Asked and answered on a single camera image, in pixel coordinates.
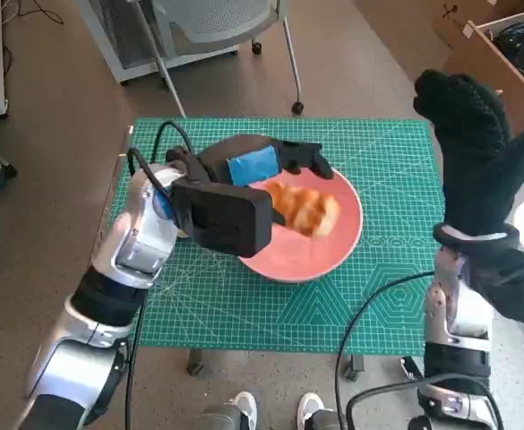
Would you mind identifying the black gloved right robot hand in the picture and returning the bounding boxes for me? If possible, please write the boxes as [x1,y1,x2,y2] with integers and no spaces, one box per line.
[412,69,524,237]

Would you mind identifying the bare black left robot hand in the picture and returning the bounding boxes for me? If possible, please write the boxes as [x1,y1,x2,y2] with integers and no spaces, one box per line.
[165,135,335,228]

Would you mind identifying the rectangular toy bread loaf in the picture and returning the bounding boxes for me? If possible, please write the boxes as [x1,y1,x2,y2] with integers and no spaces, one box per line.
[265,178,341,238]

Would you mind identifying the pink bowl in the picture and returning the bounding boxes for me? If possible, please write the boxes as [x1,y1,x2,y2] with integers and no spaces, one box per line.
[238,168,364,285]

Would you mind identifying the brown cardboard box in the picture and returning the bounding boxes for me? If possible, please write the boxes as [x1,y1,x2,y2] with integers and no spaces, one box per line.
[431,0,524,118]

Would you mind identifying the grey mesh office chair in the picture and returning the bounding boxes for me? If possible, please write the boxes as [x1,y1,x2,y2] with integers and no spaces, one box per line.
[151,0,306,118]

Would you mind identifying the green cutting mat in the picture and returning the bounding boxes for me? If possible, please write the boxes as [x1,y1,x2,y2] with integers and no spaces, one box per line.
[125,117,446,358]

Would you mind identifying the black table foot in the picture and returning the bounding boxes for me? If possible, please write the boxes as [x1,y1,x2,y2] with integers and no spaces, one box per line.
[187,348,204,375]
[342,356,365,383]

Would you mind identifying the person's white shoe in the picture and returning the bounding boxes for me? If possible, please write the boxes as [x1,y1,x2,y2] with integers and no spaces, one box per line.
[296,392,325,430]
[228,391,258,430]

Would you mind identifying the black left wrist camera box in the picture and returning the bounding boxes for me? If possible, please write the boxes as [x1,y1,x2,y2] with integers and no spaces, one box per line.
[170,184,275,259]

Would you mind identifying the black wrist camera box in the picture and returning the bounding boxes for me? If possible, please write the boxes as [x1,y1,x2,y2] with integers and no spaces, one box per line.
[170,184,275,259]
[465,230,524,327]

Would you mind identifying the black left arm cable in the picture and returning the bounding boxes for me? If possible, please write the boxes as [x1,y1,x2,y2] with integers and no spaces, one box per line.
[125,120,196,430]

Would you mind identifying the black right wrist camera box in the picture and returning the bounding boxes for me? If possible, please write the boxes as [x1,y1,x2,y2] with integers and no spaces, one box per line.
[465,230,524,327]

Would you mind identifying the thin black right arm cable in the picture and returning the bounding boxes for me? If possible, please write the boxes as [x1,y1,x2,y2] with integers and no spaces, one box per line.
[334,270,436,430]

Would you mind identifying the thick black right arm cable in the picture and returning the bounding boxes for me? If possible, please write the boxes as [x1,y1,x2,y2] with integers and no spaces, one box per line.
[345,374,501,430]

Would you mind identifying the thin black floor cable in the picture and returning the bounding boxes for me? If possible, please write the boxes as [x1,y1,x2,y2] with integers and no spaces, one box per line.
[30,0,64,24]

